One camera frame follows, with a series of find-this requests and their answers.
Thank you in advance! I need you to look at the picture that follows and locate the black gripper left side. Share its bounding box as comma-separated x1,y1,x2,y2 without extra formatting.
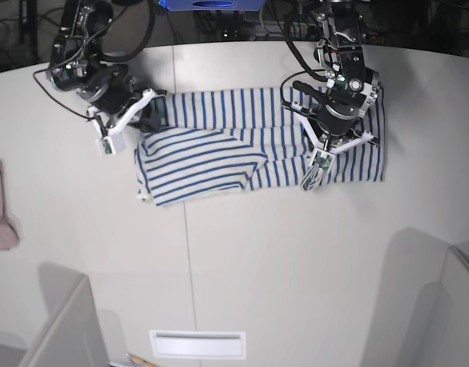
292,70,380,138

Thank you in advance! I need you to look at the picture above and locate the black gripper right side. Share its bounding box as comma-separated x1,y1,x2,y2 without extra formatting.
52,64,168,134

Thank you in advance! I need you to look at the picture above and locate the blue white striped T-shirt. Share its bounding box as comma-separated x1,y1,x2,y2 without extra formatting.
135,87,386,206

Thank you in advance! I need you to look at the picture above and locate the black power strip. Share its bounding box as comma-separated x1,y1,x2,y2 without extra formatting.
363,31,386,45

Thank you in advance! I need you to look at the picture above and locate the blue box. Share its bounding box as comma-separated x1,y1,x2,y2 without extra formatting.
159,0,265,11

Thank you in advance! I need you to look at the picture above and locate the white rectangular tray slot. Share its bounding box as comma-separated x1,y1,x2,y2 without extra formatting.
149,330,246,360

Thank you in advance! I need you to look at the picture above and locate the grey bin right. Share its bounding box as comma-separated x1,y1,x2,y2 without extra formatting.
360,246,469,366

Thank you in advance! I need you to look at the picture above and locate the grey bin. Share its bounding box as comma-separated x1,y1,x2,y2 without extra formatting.
360,246,469,366
0,261,127,366

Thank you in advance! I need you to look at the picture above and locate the grey bin left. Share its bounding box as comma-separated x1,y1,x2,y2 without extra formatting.
0,261,127,366

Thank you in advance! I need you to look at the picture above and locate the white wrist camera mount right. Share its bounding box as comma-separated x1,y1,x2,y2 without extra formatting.
86,88,168,157

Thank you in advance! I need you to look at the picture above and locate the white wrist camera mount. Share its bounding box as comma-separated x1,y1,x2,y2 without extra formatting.
86,88,168,157
282,101,380,190

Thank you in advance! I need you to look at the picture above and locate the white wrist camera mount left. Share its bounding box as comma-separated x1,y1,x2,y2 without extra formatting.
282,101,380,190

